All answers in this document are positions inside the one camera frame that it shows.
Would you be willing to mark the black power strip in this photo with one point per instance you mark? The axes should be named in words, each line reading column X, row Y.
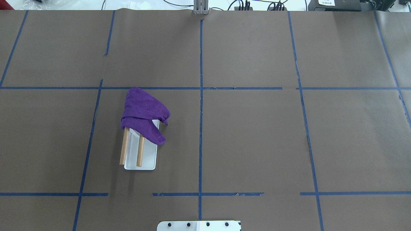
column 245, row 5

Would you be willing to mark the wooden rack rod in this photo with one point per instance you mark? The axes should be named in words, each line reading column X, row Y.
column 140, row 151
column 124, row 148

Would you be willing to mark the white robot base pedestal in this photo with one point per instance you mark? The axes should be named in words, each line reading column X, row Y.
column 212, row 225

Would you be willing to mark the left wooden rack rod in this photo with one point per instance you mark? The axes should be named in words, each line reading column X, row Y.
column 124, row 148

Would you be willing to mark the right wooden rack rod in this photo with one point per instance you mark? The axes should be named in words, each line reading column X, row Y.
column 140, row 151

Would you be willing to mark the clear plastic wrap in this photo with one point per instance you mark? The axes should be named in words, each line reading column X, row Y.
column 36, row 4

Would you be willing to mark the grey aluminium post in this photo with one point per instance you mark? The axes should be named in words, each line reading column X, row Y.
column 201, row 7

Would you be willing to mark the purple towel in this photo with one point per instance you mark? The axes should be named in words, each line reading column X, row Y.
column 140, row 110

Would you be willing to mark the black device box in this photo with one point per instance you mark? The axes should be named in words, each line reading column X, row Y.
column 343, row 5

